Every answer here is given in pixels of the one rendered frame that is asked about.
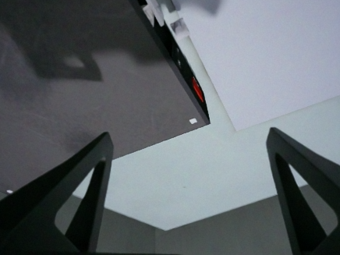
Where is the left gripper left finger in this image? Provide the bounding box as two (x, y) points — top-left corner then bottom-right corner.
(0, 132), (114, 253)

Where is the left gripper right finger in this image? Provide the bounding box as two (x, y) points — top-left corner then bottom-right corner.
(266, 127), (340, 255)

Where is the light grey flat mat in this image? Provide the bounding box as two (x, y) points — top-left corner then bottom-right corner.
(172, 0), (340, 131)

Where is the black rectangular enclosure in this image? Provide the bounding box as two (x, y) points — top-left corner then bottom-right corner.
(0, 0), (211, 195)

